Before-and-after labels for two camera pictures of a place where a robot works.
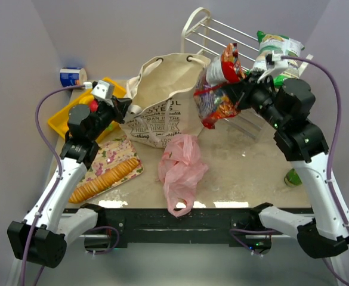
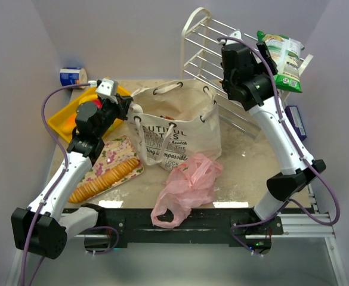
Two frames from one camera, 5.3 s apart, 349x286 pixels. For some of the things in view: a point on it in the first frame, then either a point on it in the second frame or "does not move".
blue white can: x=72 y=76 does not move
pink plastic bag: x=180 y=171 → x=190 y=186
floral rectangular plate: x=111 y=154 does not move
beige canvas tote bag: x=160 y=91 → x=173 y=120
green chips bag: x=282 y=45 does not move
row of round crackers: x=104 y=180 does not move
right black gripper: x=246 y=90 → x=263 y=55
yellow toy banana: x=86 y=99 does not move
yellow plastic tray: x=59 y=122 does not move
